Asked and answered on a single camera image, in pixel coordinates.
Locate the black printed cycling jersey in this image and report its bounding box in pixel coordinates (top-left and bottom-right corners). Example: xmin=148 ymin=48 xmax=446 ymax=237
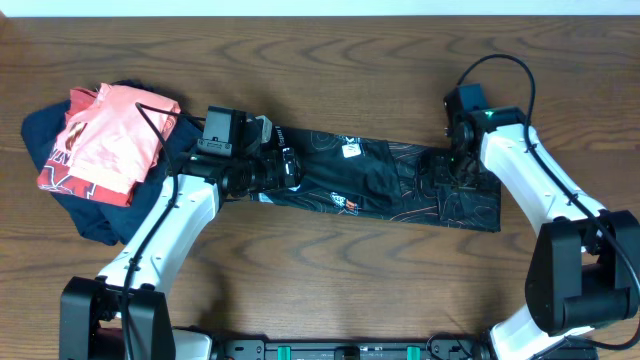
xmin=250 ymin=126 xmax=501 ymax=232

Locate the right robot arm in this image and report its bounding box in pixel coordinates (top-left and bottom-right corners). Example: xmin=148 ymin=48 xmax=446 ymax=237
xmin=432 ymin=84 xmax=639 ymax=359

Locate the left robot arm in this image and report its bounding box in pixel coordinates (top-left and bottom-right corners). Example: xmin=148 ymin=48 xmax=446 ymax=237
xmin=59 ymin=110 xmax=301 ymax=359

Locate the navy blue folded garment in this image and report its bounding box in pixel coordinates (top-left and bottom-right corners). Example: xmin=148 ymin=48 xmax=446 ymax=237
xmin=21 ymin=80 xmax=202 ymax=245

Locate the red printed folded shirt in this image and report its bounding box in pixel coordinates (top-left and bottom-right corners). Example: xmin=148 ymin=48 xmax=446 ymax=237
xmin=36 ymin=87 xmax=182 ymax=208

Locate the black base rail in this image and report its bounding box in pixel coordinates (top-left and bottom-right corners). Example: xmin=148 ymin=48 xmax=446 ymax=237
xmin=209 ymin=336 xmax=492 ymax=360

